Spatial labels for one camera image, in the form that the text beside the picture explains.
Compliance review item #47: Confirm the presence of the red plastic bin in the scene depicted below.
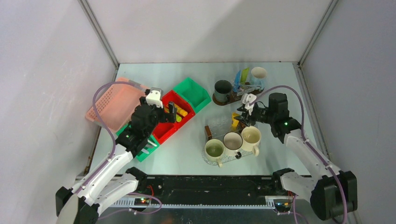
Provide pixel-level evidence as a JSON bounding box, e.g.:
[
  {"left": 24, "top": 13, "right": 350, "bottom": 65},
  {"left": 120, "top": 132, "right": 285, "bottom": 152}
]
[{"left": 152, "top": 90, "right": 196, "bottom": 145}]

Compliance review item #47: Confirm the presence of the cream mug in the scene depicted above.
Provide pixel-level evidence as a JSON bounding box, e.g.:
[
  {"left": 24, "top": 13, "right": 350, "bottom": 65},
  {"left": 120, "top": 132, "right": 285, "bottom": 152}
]
[{"left": 241, "top": 126, "right": 262, "bottom": 157}]

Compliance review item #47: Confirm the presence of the clear acrylic holder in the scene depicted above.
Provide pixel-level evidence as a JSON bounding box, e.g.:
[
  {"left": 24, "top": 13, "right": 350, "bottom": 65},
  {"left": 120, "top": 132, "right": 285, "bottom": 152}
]
[{"left": 231, "top": 84, "right": 255, "bottom": 101}]

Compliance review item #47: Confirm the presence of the light blue mug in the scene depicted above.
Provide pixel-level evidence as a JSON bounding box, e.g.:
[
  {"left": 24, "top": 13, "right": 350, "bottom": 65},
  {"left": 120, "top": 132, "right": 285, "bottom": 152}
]
[{"left": 249, "top": 67, "right": 268, "bottom": 91}]

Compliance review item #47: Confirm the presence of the white ribbed mug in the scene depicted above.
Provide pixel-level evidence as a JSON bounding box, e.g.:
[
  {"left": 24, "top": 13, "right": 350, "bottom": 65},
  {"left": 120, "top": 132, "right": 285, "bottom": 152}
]
[{"left": 223, "top": 132, "right": 243, "bottom": 159}]

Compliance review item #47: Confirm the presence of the black mug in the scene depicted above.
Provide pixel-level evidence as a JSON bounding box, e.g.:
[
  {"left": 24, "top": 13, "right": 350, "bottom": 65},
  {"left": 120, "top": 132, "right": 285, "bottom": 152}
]
[{"left": 214, "top": 80, "right": 233, "bottom": 103}]

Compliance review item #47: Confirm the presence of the clear textured oval tray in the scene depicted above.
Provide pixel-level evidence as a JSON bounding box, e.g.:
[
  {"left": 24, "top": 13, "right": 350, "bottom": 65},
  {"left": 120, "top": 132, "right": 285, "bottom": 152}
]
[{"left": 202, "top": 139, "right": 261, "bottom": 167}]

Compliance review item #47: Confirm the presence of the green mug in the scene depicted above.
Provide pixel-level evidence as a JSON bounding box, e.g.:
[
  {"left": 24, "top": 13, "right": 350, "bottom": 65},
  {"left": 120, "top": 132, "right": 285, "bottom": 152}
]
[{"left": 205, "top": 139, "right": 224, "bottom": 168}]

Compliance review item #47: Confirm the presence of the clear holder with brown ends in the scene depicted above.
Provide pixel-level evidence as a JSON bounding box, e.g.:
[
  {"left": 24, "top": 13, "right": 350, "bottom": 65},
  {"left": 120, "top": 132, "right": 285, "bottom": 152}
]
[{"left": 204, "top": 116, "right": 246, "bottom": 141}]

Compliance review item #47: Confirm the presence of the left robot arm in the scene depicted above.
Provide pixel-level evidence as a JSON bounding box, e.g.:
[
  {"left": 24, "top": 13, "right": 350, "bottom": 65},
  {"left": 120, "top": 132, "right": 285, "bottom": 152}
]
[{"left": 56, "top": 97, "right": 177, "bottom": 224}]

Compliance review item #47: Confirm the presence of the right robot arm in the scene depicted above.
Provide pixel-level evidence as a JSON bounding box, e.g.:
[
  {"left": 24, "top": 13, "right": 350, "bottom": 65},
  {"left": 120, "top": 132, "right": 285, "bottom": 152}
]
[{"left": 238, "top": 92, "right": 358, "bottom": 220}]

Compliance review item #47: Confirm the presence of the brown wooden oval tray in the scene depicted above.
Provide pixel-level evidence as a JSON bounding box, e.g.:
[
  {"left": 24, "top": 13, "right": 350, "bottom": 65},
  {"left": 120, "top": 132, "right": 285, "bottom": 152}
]
[{"left": 212, "top": 90, "right": 263, "bottom": 106}]

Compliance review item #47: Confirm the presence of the green bin with toothbrushes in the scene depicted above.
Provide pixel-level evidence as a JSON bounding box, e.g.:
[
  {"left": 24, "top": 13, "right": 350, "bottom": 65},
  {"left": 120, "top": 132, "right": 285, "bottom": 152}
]
[{"left": 115, "top": 124, "right": 160, "bottom": 162}]

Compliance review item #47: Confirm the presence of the green bin at back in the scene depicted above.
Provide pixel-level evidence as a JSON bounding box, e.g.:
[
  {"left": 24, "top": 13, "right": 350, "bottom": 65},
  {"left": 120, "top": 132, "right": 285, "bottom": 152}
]
[{"left": 172, "top": 77, "right": 211, "bottom": 113}]

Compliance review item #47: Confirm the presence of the pink perforated basket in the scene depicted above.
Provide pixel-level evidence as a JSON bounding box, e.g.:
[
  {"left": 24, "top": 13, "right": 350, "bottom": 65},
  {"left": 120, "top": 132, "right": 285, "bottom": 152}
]
[{"left": 95, "top": 77, "right": 148, "bottom": 133}]

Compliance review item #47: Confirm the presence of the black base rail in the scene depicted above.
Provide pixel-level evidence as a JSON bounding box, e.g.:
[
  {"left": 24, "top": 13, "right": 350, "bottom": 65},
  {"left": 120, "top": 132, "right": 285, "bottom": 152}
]
[{"left": 74, "top": 175, "right": 350, "bottom": 211}]

